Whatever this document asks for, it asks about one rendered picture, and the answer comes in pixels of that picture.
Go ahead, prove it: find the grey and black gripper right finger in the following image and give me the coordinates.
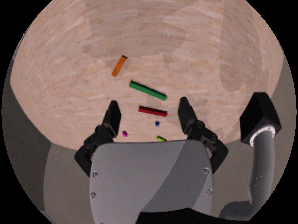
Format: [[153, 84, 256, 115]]
[[177, 97, 229, 174]]

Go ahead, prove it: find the orange rod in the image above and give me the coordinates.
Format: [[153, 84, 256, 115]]
[[111, 55, 128, 77]]

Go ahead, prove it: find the red rod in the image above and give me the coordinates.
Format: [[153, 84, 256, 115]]
[[138, 106, 167, 117]]

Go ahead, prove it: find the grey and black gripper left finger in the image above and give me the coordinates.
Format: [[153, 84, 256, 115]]
[[74, 100, 122, 178]]

